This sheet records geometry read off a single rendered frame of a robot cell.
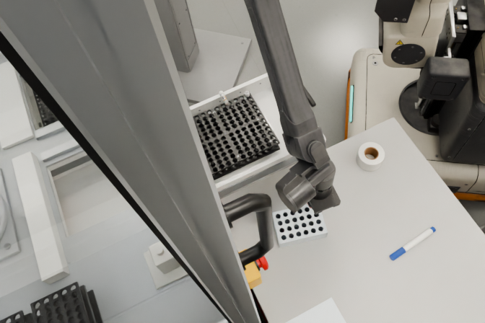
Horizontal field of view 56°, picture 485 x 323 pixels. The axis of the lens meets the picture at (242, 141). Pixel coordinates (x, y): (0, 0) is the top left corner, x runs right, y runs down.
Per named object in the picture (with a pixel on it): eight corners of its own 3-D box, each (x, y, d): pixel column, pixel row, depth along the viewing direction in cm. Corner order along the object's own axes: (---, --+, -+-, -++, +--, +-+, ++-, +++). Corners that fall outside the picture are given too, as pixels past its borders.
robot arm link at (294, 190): (320, 138, 89) (298, 131, 97) (276, 172, 87) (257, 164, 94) (346, 184, 93) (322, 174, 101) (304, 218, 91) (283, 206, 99)
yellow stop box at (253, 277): (251, 254, 108) (249, 246, 101) (265, 282, 104) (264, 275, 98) (232, 264, 107) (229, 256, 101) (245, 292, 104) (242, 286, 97)
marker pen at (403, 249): (431, 226, 115) (432, 225, 114) (435, 232, 115) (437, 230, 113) (387, 256, 113) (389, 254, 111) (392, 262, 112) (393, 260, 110)
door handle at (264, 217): (268, 237, 57) (263, 175, 40) (278, 255, 55) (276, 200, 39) (233, 254, 56) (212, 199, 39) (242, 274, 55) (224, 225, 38)
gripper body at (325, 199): (314, 215, 102) (316, 204, 96) (296, 177, 107) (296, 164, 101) (341, 205, 103) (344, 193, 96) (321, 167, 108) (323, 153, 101)
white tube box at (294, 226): (317, 206, 120) (317, 201, 117) (326, 236, 116) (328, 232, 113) (271, 217, 120) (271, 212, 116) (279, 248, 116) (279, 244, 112)
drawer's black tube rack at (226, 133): (250, 104, 128) (249, 91, 122) (280, 153, 120) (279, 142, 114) (178, 137, 125) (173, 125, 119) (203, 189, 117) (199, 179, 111)
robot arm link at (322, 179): (342, 168, 93) (322, 149, 95) (317, 189, 91) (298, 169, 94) (338, 181, 99) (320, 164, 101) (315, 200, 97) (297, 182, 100)
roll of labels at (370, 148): (359, 145, 128) (362, 138, 124) (385, 153, 126) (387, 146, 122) (353, 166, 125) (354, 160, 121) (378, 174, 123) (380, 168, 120)
